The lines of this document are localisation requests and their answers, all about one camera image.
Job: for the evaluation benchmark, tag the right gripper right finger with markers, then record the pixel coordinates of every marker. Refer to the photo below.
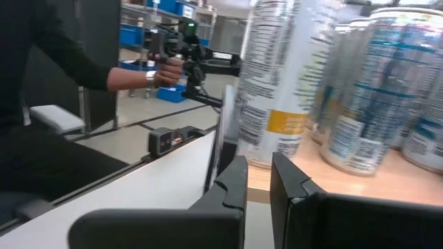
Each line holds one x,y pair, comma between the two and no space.
346,224

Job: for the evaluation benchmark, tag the person's hand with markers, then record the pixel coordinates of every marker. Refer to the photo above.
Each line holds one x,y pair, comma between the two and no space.
169,74

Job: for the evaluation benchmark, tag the grey cabinet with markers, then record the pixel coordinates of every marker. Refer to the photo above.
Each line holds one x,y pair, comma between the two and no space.
228,34

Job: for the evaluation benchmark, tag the Celsius Arctic can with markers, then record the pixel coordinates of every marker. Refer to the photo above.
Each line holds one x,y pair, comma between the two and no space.
429,138

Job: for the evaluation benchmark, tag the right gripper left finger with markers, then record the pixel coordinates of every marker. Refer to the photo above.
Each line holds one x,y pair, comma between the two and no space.
173,228

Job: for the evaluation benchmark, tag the white padded stool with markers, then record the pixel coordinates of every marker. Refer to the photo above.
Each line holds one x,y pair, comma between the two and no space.
55,117

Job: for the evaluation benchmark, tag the dark partition panel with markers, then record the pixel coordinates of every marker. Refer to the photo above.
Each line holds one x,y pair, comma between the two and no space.
104,34

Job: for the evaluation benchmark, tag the tall silver Celsius can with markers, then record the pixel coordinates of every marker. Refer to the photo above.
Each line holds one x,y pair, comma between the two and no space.
273,69

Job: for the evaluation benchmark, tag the silver wristwatch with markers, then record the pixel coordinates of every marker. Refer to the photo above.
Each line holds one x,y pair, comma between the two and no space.
150,79

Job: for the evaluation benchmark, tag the person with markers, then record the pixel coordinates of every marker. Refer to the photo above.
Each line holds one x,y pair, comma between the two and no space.
34,86

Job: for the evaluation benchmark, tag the black table-level camera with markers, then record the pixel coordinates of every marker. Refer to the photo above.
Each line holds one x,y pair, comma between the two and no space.
161,140

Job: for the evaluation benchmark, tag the blue storage bin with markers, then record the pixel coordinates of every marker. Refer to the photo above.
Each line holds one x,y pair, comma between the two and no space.
171,94
131,36

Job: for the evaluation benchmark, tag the blue silver Red Bull can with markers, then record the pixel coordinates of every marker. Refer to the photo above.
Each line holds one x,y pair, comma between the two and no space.
332,103
377,103

